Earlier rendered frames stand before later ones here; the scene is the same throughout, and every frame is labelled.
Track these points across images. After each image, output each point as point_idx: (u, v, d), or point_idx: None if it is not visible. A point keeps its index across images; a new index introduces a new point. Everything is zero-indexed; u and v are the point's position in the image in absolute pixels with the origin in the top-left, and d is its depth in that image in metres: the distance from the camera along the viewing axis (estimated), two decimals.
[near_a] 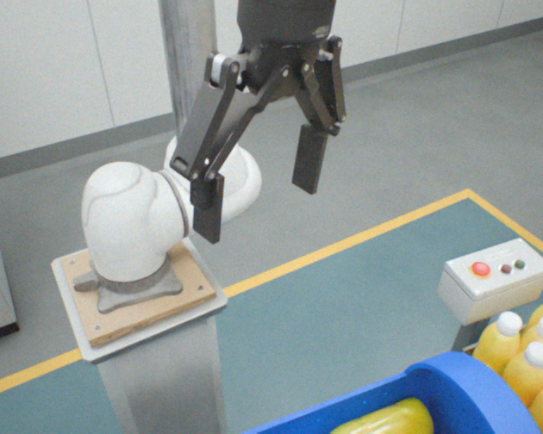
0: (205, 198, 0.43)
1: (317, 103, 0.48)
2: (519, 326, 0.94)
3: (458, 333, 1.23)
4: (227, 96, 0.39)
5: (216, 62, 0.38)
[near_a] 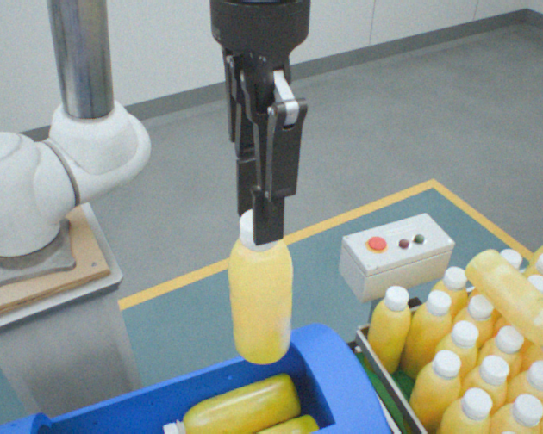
0: (241, 171, 0.52)
1: (256, 141, 0.43)
2: (404, 300, 0.90)
3: (370, 314, 1.19)
4: (226, 71, 0.47)
5: None
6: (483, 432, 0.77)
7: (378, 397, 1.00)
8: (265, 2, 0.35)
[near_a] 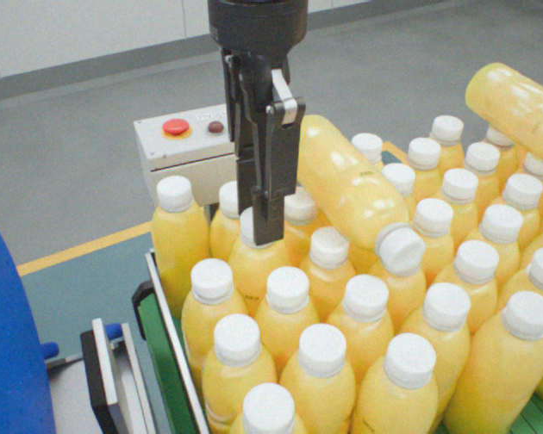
0: (241, 171, 0.52)
1: (255, 141, 0.43)
2: (179, 193, 0.58)
3: None
4: (225, 71, 0.47)
5: None
6: (249, 389, 0.45)
7: None
8: (262, 1, 0.35)
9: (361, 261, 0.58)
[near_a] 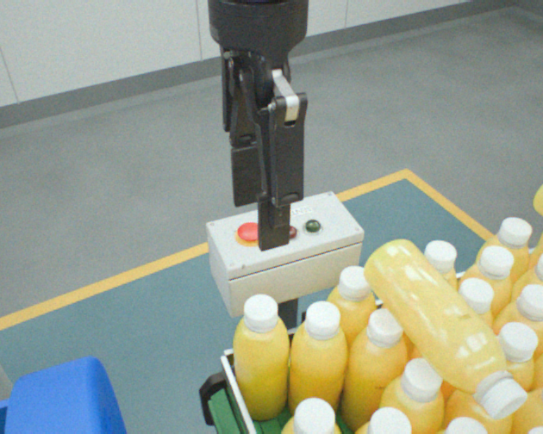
0: (236, 161, 0.53)
1: (259, 144, 0.43)
2: (268, 317, 0.60)
3: None
4: (223, 66, 0.47)
5: None
6: None
7: None
8: (263, 1, 0.35)
9: (445, 381, 0.60)
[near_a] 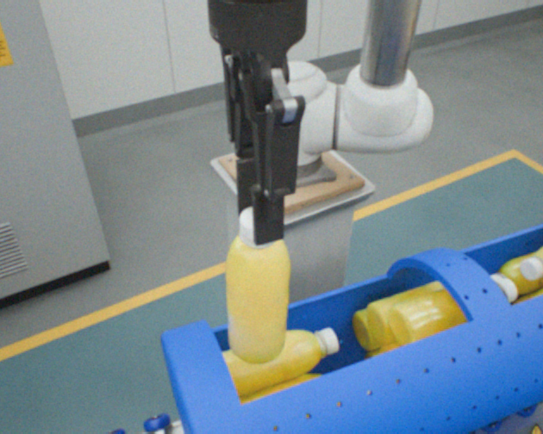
0: (241, 171, 0.52)
1: (255, 140, 0.43)
2: None
3: None
4: (225, 71, 0.47)
5: None
6: None
7: None
8: (261, 0, 0.35)
9: None
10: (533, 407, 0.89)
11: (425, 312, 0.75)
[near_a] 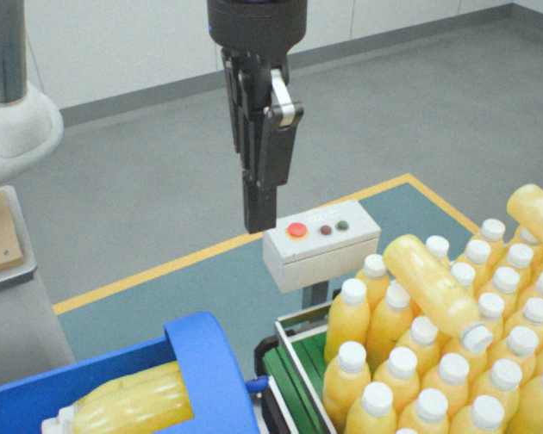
0: (271, 195, 0.49)
1: None
2: None
3: (302, 306, 1.14)
4: (294, 122, 0.41)
5: (288, 118, 0.38)
6: (384, 430, 0.71)
7: (297, 393, 0.94)
8: None
9: (440, 335, 0.85)
10: None
11: None
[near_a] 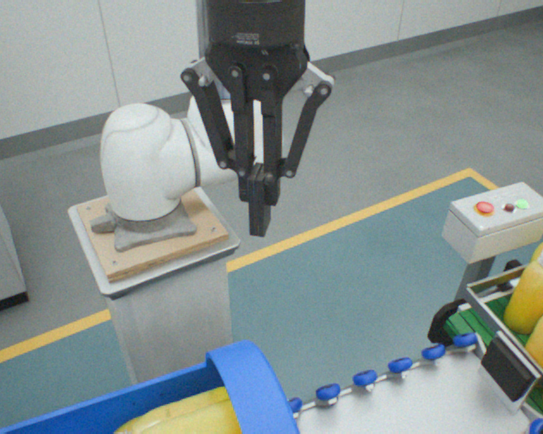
0: (244, 191, 0.50)
1: (268, 133, 0.44)
2: None
3: (463, 279, 1.27)
4: (200, 98, 0.44)
5: (186, 73, 0.44)
6: None
7: None
8: None
9: None
10: None
11: None
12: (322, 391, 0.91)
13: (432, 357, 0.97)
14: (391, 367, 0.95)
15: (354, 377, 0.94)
